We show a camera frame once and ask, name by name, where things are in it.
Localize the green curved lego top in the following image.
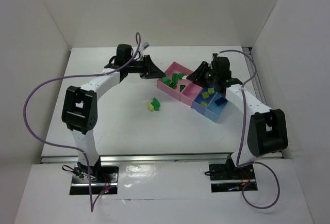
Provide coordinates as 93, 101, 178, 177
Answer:
152, 98, 160, 107

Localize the green stepped lego block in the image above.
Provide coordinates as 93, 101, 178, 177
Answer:
171, 73, 179, 84

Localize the aluminium rail right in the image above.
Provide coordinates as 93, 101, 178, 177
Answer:
245, 56, 284, 159

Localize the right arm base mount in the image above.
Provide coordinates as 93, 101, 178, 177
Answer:
204, 164, 258, 193

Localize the lime 2x2 lego brick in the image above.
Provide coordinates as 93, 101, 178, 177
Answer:
208, 88, 215, 95

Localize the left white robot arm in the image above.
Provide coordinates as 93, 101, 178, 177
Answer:
61, 42, 165, 178

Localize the pale yellow curved lego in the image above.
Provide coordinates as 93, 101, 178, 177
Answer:
147, 102, 154, 111

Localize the purple cable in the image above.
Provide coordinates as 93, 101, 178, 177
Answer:
215, 50, 281, 209
23, 32, 142, 212

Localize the lime square lego front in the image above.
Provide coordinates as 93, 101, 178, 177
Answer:
202, 92, 209, 99

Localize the green lego brick half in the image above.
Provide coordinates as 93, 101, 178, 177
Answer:
179, 85, 186, 92

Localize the dark blue lego plate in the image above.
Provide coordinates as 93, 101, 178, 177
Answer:
214, 97, 227, 106

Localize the small pink bin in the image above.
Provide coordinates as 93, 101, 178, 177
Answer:
179, 83, 203, 107

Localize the large pink bin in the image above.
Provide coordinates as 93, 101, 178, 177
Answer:
157, 62, 192, 101

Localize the aluminium rail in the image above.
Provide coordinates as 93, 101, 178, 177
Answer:
41, 153, 229, 164
245, 56, 284, 159

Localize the green lego plate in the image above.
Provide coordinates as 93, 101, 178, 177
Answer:
162, 77, 171, 85

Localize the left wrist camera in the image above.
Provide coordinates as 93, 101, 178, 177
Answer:
140, 42, 149, 50

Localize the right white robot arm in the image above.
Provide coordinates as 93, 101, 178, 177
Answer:
187, 55, 288, 179

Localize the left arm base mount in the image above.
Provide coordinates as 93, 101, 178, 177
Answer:
69, 164, 119, 196

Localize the aluminium rail front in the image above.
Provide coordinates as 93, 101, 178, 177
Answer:
41, 153, 229, 164

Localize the light blue bin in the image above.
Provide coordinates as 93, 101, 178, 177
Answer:
203, 93, 228, 123

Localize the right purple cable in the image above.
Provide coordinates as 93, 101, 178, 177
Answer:
215, 50, 281, 209

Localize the small green curved lego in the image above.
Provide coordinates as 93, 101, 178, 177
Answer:
169, 82, 177, 89

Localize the purple bin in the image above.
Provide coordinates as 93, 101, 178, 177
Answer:
191, 85, 217, 115

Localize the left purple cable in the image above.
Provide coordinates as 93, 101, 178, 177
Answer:
23, 32, 142, 212

